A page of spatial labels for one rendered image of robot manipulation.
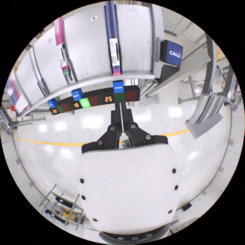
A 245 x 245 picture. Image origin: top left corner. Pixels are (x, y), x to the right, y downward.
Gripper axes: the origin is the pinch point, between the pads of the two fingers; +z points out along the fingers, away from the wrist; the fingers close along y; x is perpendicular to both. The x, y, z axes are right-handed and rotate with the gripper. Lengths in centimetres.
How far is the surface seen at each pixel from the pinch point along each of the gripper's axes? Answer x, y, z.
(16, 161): -172, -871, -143
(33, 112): -4, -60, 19
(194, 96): -23, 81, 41
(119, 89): -0.6, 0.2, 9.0
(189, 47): 31, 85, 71
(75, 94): 0.4, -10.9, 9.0
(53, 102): 0.2, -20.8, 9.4
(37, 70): 12.7, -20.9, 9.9
